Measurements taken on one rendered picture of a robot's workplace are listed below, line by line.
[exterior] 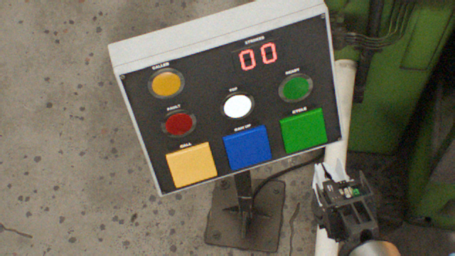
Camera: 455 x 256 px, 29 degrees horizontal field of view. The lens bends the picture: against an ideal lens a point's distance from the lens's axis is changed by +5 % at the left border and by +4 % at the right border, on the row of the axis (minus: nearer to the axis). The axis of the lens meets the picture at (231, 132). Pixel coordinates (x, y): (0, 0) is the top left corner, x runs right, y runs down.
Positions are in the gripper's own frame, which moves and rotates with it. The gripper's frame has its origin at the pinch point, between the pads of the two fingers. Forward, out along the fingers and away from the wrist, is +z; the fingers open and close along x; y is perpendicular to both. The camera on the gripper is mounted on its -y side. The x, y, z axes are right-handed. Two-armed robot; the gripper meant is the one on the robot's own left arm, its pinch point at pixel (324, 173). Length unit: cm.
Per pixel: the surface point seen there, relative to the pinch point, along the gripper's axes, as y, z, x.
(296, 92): 8.8, 10.8, 0.5
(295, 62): 14.5, 11.1, -0.2
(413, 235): -89, 56, -33
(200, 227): -81, 73, 22
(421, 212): -74, 50, -34
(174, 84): 17.4, 10.7, 19.3
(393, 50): -15, 43, -27
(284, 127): 2.5, 10.4, 3.5
